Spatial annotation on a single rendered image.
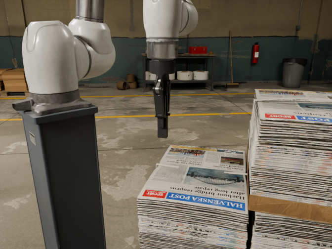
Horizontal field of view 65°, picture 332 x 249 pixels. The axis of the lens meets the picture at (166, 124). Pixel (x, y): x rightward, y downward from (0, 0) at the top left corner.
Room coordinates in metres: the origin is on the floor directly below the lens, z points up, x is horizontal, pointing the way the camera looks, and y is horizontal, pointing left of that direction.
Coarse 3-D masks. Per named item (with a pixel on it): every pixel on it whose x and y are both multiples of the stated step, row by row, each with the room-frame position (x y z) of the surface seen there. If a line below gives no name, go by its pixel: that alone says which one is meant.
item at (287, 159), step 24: (264, 120) 0.51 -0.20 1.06; (288, 120) 0.50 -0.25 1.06; (312, 120) 0.50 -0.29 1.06; (264, 144) 0.52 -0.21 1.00; (288, 144) 0.50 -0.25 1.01; (312, 144) 0.49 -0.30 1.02; (264, 168) 0.52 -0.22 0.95; (288, 168) 0.50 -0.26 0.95; (312, 168) 0.49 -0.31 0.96; (264, 192) 0.51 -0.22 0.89; (288, 192) 0.50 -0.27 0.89; (312, 192) 0.49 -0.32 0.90
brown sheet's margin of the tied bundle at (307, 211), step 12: (252, 204) 0.51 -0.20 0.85; (264, 204) 0.51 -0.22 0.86; (276, 204) 0.50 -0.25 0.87; (288, 204) 0.49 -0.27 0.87; (300, 204) 0.48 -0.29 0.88; (312, 204) 0.48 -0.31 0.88; (288, 216) 0.49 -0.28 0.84; (300, 216) 0.48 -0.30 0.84; (312, 216) 0.48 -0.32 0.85; (324, 216) 0.47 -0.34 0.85
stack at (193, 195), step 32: (192, 160) 0.80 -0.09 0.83; (224, 160) 0.80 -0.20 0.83; (160, 192) 0.61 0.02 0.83; (192, 192) 0.60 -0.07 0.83; (224, 192) 0.60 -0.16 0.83; (160, 224) 0.57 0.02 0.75; (192, 224) 0.55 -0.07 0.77; (224, 224) 0.53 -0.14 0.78; (256, 224) 0.52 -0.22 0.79; (288, 224) 0.50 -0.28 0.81; (320, 224) 0.48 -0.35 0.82
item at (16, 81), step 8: (0, 72) 6.09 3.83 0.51; (8, 72) 5.75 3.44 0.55; (16, 72) 5.76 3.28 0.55; (24, 72) 5.82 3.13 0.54; (0, 80) 5.85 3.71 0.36; (8, 80) 5.74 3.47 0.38; (16, 80) 5.76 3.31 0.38; (24, 80) 5.77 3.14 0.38; (0, 88) 5.72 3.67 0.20; (8, 88) 5.73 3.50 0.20; (16, 88) 5.74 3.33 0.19; (24, 88) 5.76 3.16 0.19; (0, 96) 5.70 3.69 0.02; (8, 96) 5.72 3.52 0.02; (16, 96) 5.73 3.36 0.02; (24, 96) 5.75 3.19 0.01
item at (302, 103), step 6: (258, 102) 0.68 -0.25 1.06; (264, 102) 0.68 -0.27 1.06; (270, 102) 0.68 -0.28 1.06; (276, 102) 0.68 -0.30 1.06; (282, 102) 0.68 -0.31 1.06; (288, 102) 0.68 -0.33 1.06; (294, 102) 0.67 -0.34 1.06; (300, 102) 0.67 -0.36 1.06; (306, 102) 0.67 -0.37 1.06; (312, 102) 0.67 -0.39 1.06; (318, 102) 0.67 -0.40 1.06; (324, 102) 0.67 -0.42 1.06; (330, 102) 0.67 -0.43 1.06; (252, 132) 0.71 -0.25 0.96
